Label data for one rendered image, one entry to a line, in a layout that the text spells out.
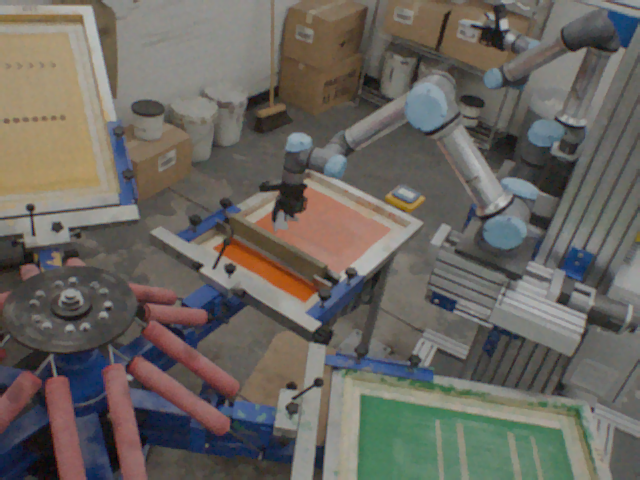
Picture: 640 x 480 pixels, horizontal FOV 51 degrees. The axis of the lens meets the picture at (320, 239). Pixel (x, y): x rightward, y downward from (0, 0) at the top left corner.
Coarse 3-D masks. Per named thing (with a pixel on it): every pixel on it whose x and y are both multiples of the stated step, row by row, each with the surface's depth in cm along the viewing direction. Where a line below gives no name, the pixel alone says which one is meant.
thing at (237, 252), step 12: (312, 192) 281; (312, 204) 274; (324, 204) 275; (336, 204) 276; (264, 216) 261; (336, 216) 269; (264, 228) 255; (288, 240) 252; (300, 240) 253; (228, 252) 240; (240, 252) 241; (252, 252) 242; (240, 264) 236; (252, 264) 237; (264, 264) 238
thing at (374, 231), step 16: (352, 224) 267; (368, 224) 268; (368, 240) 260; (320, 256) 247; (352, 256) 250; (272, 272) 235; (288, 272) 237; (336, 272) 241; (288, 288) 230; (304, 288) 231
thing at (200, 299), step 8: (200, 288) 210; (208, 288) 211; (192, 296) 206; (200, 296) 207; (208, 296) 208; (216, 296) 209; (224, 296) 213; (184, 304) 204; (192, 304) 204; (200, 304) 204; (208, 304) 207
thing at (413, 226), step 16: (320, 176) 285; (272, 192) 270; (352, 192) 279; (240, 208) 257; (256, 208) 264; (368, 208) 278; (384, 208) 273; (400, 224) 272; (416, 224) 268; (400, 240) 257; (384, 256) 247; (240, 272) 227; (368, 272) 238
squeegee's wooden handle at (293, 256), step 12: (240, 216) 241; (240, 228) 240; (252, 228) 237; (252, 240) 239; (264, 240) 235; (276, 240) 233; (276, 252) 235; (288, 252) 231; (300, 252) 230; (288, 264) 234; (300, 264) 230; (312, 264) 227; (324, 264) 226; (312, 276) 229; (324, 276) 229
